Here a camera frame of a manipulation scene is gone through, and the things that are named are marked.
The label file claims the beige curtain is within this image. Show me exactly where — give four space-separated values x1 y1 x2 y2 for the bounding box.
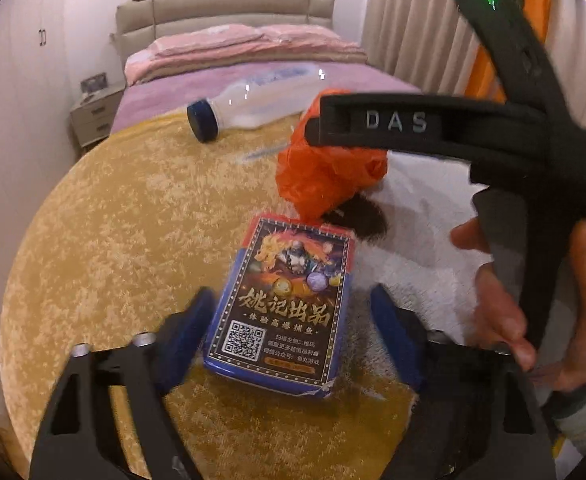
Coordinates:
363 0 586 126

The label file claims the white wardrobe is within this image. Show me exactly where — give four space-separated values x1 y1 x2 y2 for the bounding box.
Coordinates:
0 0 74 361

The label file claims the small black photo frame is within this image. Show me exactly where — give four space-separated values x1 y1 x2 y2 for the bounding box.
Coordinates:
80 72 108 93

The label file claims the bed with purple cover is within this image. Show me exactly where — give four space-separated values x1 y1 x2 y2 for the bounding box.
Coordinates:
110 57 424 136

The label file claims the person's right hand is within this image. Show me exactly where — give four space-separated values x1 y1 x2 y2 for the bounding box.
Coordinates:
450 217 586 393

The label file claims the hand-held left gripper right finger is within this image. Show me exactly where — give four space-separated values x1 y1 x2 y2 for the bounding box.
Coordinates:
370 284 556 480

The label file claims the person's right forearm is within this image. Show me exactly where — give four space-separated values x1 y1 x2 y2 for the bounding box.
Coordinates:
543 220 586 466

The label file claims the blue picture card box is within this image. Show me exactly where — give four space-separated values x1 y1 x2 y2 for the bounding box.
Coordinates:
203 213 358 401

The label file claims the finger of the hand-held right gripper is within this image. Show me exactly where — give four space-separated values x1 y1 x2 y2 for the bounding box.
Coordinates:
304 90 504 162

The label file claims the black and white furry mat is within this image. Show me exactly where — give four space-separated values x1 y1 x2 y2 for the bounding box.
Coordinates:
318 150 524 356

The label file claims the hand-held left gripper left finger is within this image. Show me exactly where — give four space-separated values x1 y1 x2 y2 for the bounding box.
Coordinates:
29 287 217 480

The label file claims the orange curtain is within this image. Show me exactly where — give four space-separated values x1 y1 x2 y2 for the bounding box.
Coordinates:
465 0 556 106

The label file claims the clear bottle with blue cap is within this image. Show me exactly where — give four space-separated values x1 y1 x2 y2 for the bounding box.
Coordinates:
186 62 331 143

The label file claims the grey nightstand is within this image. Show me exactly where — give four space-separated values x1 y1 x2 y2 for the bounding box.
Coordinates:
70 82 126 150

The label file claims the folded pink blanket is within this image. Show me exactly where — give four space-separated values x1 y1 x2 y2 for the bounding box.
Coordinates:
124 40 369 86

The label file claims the orange plastic bag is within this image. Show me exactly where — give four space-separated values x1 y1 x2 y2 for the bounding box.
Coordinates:
277 87 390 221

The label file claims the beige padded headboard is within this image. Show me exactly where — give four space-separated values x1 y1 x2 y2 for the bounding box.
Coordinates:
110 0 335 61

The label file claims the pink pillow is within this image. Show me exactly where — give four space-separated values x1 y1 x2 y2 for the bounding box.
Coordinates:
148 24 265 56
263 24 339 43

